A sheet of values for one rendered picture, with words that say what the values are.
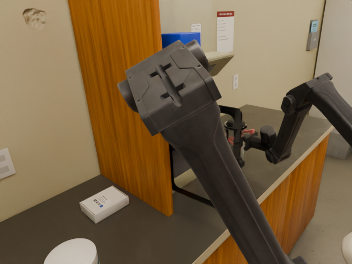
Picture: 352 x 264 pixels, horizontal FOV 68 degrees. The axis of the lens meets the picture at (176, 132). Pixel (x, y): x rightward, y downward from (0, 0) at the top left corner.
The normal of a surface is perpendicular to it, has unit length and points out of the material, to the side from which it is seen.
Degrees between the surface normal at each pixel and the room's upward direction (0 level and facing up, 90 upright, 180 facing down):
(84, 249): 0
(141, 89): 31
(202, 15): 90
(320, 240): 0
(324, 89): 40
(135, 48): 90
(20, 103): 90
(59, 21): 90
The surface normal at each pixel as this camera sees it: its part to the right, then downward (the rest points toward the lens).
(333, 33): -0.69, 0.32
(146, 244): -0.05, -0.92
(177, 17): 0.72, 0.24
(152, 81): -0.39, -0.62
